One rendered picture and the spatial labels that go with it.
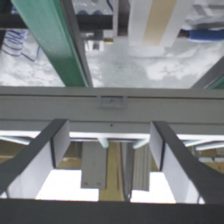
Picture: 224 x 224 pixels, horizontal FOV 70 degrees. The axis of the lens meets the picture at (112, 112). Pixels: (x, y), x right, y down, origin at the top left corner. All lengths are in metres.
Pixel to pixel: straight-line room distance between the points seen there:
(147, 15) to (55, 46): 0.24
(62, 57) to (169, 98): 0.17
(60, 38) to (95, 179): 6.38
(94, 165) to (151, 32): 6.19
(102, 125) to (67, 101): 0.07
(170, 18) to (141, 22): 0.06
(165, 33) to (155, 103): 0.20
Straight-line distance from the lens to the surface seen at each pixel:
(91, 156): 6.49
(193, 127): 0.29
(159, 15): 0.39
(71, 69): 0.22
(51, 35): 0.18
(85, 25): 0.57
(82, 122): 0.27
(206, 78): 0.32
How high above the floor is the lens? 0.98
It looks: 17 degrees down
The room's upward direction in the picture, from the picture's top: 179 degrees counter-clockwise
